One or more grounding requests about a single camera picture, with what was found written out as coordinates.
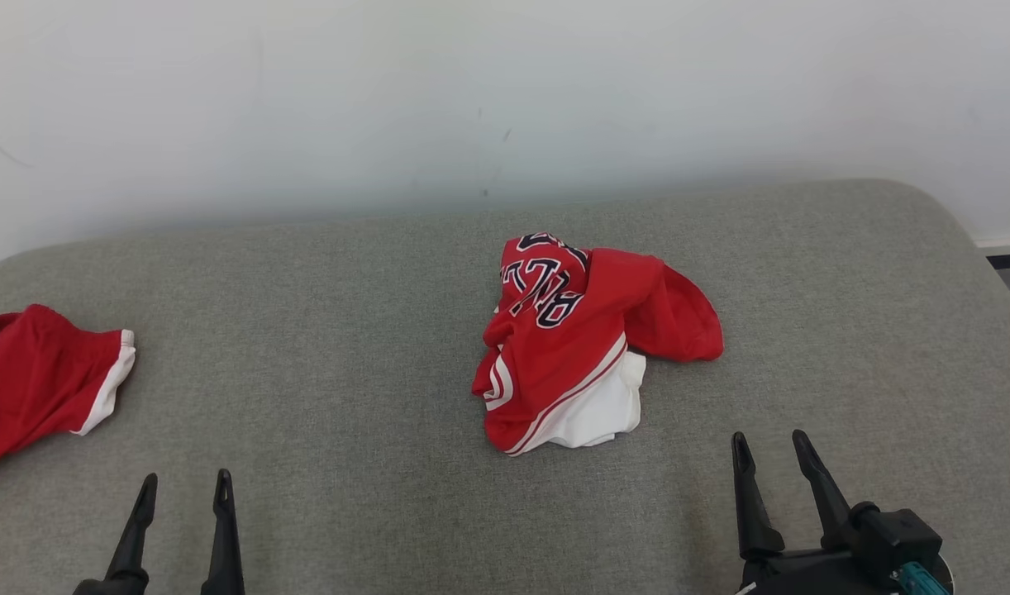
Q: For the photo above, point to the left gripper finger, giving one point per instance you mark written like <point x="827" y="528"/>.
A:
<point x="224" y="545"/>
<point x="133" y="537"/>

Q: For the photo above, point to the grey fabric sofa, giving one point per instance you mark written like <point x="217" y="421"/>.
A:
<point x="348" y="330"/>

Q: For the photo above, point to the red jersey with navy lettering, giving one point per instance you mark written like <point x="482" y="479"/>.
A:
<point x="571" y="364"/>

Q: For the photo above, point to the red garment with white trim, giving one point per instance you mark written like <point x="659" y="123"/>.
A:
<point x="34" y="372"/>

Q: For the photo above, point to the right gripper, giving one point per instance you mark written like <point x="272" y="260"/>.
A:
<point x="802" y="577"/>

